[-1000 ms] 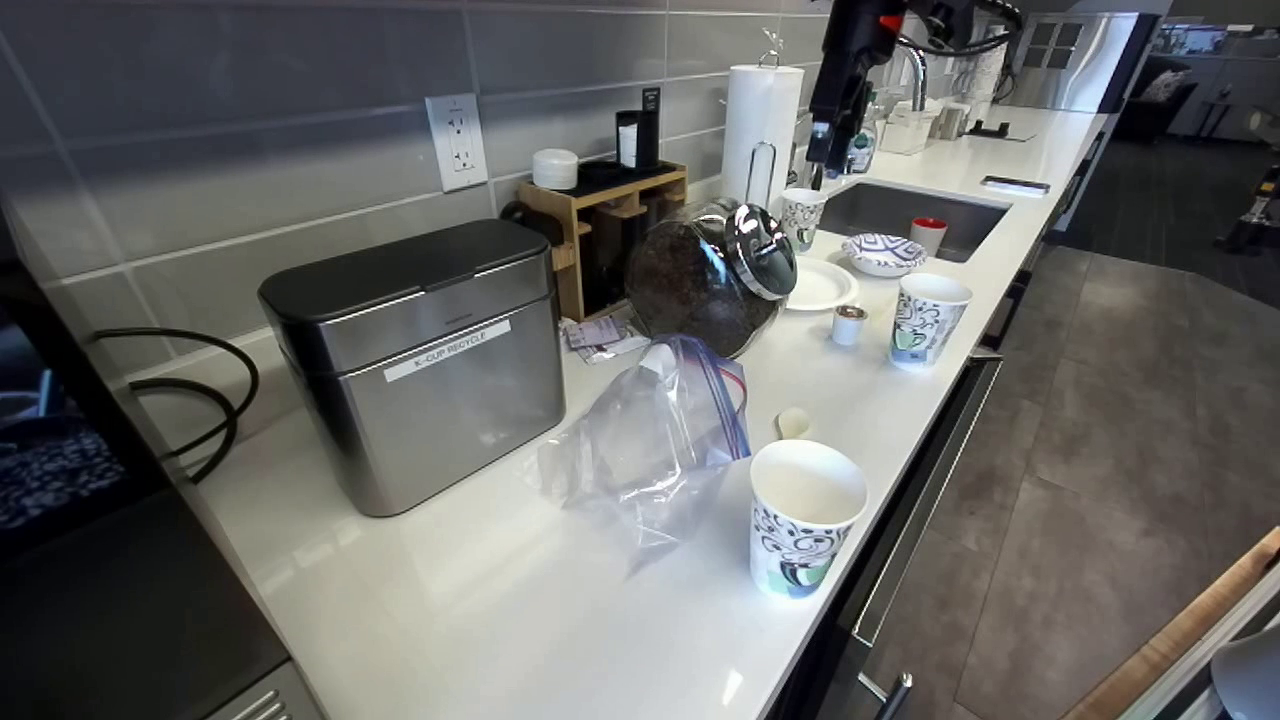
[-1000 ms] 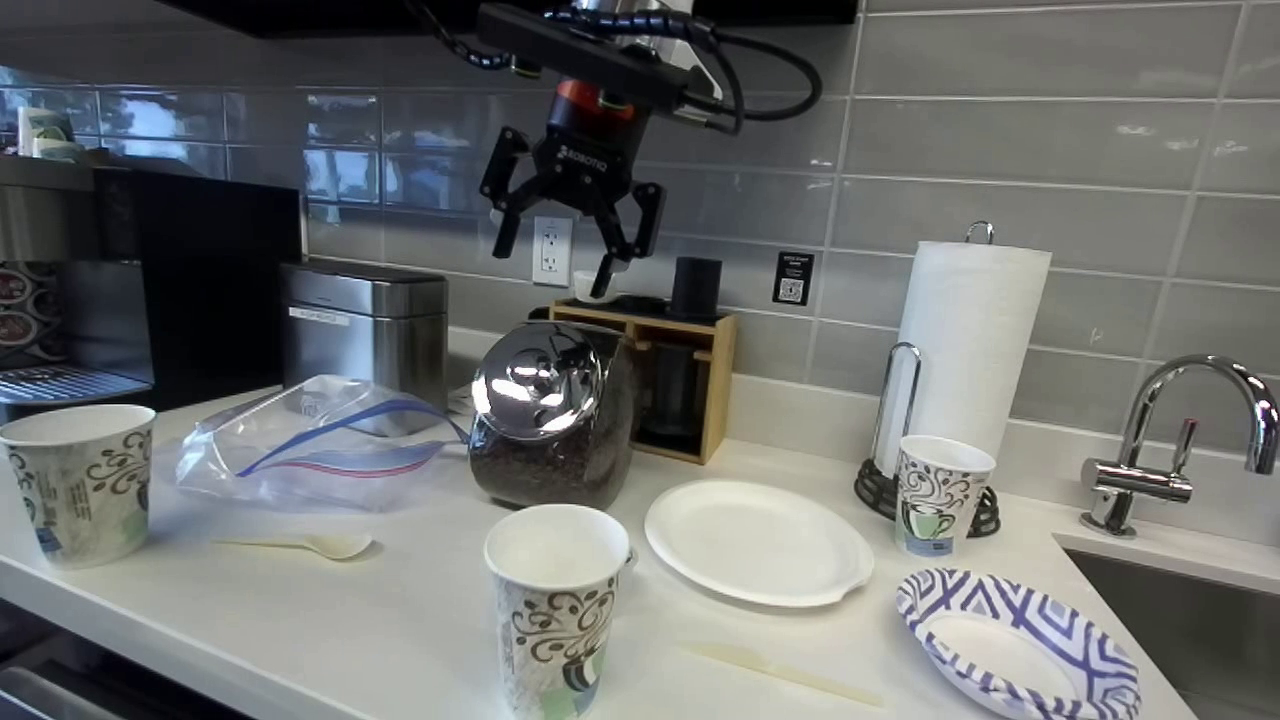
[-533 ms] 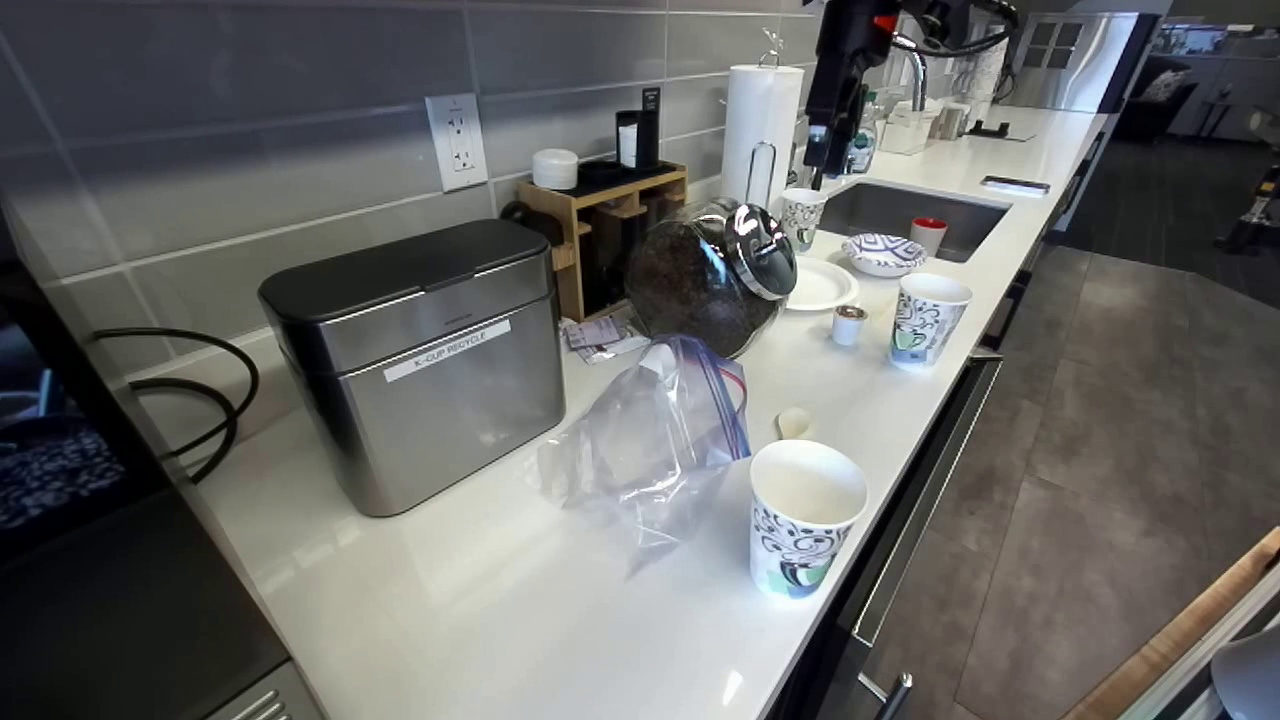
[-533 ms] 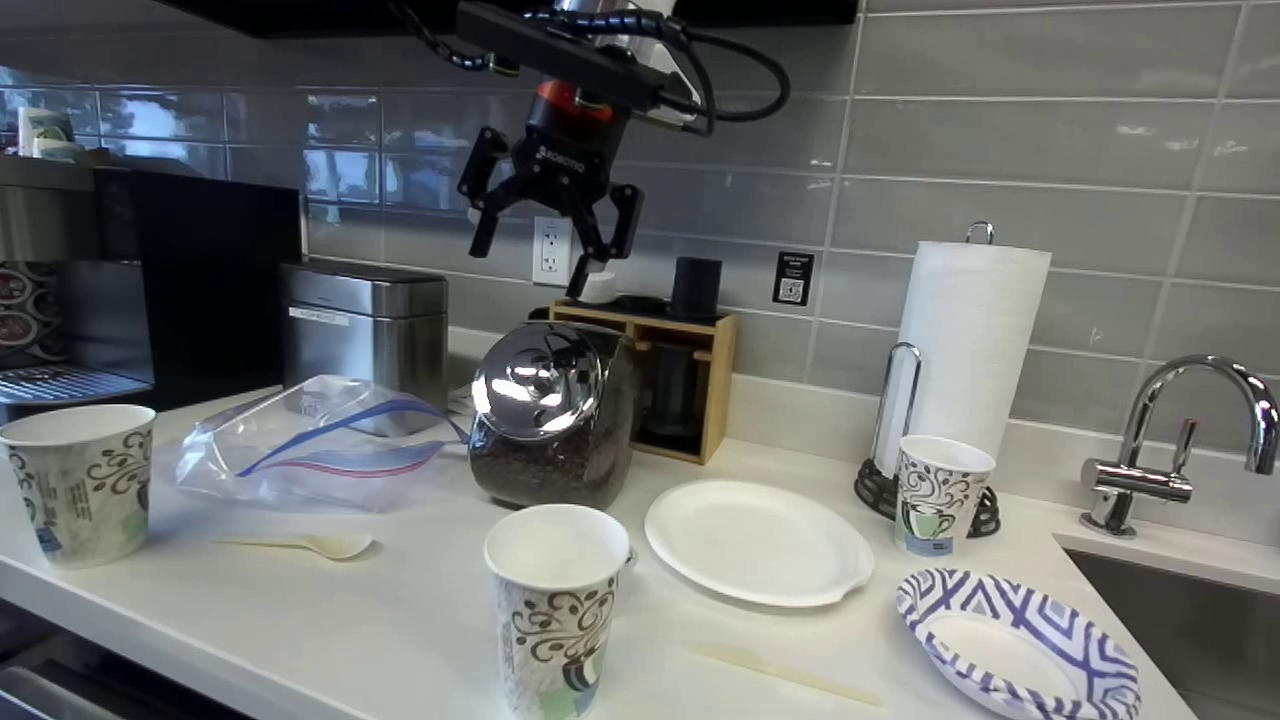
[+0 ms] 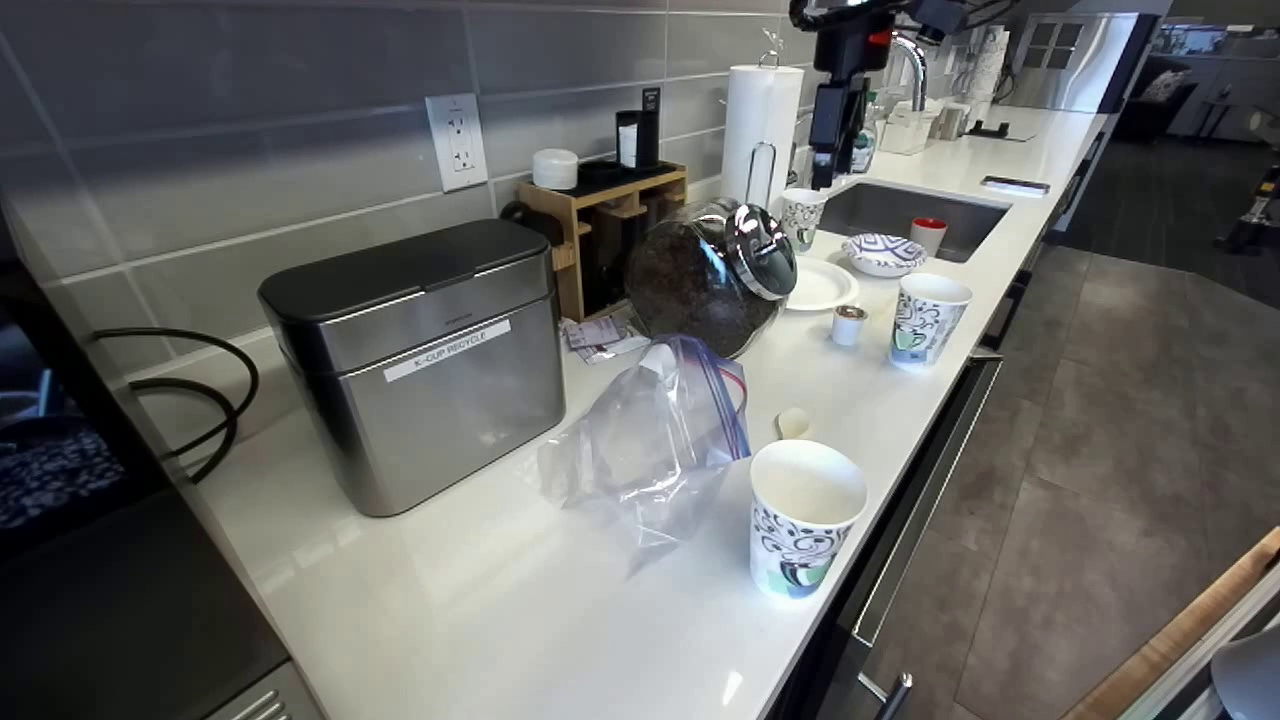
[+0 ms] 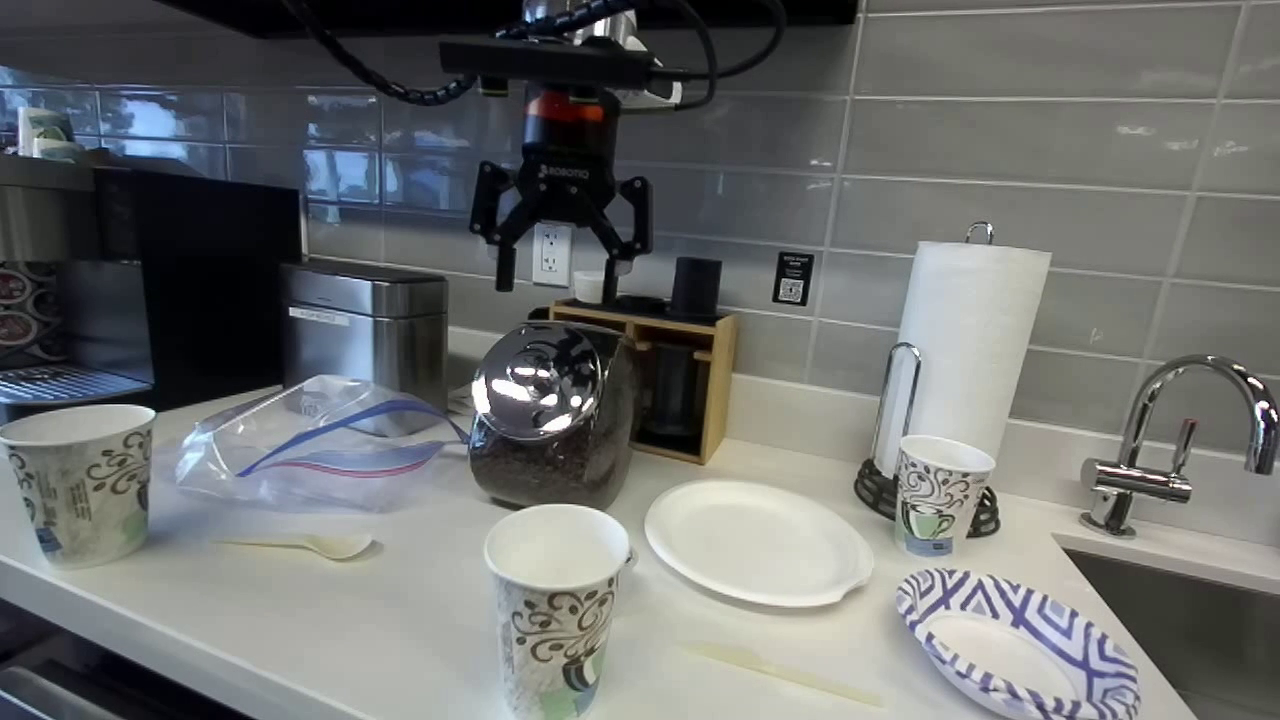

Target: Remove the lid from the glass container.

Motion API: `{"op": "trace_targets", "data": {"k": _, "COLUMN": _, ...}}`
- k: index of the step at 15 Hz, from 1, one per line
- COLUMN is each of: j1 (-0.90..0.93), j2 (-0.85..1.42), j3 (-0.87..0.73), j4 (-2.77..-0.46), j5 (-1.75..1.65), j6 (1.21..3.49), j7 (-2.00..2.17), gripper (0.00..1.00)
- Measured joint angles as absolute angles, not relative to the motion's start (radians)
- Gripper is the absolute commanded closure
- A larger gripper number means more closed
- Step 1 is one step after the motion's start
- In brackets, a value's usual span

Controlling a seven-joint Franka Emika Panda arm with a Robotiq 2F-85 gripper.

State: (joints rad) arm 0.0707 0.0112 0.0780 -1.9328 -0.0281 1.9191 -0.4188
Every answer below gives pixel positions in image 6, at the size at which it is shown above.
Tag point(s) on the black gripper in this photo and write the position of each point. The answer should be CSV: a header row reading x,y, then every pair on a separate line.
x,y
566,172

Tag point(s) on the chrome jar lid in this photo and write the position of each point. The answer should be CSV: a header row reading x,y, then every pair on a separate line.
x,y
543,384

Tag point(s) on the small black box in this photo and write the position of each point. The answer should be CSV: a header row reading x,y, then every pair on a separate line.
x,y
693,290

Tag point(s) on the stainless steel canister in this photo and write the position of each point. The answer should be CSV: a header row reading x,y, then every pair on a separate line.
x,y
366,326

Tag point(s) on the wooden pod holder box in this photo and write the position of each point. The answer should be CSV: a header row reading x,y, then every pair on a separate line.
x,y
714,384

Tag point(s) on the glass jar of coffee beans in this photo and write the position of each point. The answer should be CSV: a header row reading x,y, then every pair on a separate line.
x,y
563,467

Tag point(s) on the clear zip bag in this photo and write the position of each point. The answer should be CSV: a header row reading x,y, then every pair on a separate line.
x,y
305,453

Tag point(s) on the black coffee machine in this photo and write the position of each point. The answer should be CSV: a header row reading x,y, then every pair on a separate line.
x,y
201,281

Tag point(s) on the white foam plate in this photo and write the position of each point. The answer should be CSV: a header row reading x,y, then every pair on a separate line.
x,y
753,542

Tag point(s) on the white plastic spoon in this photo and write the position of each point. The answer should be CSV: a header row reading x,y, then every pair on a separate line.
x,y
333,545

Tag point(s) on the patterned paper cup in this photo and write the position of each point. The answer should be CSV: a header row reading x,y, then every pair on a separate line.
x,y
556,627
85,494
943,500

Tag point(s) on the white paper towel roll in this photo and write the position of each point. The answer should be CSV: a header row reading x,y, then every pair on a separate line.
x,y
965,347

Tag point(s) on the wooden stirrer stick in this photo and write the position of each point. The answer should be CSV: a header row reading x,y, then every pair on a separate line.
x,y
784,677

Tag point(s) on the brown patterned box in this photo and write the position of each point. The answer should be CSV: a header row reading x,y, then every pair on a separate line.
x,y
28,315

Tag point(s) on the blue patterned paper plate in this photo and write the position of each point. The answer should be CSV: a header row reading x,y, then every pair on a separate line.
x,y
1012,647

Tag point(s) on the chrome faucet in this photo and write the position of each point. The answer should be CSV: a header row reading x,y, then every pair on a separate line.
x,y
1155,482

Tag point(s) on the dark cabinet front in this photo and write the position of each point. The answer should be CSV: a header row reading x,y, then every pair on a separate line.
x,y
83,665

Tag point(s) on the steel sink basin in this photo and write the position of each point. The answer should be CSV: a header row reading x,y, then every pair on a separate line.
x,y
1186,640

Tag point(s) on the white wall outlet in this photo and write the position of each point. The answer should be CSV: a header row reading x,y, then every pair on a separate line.
x,y
548,261

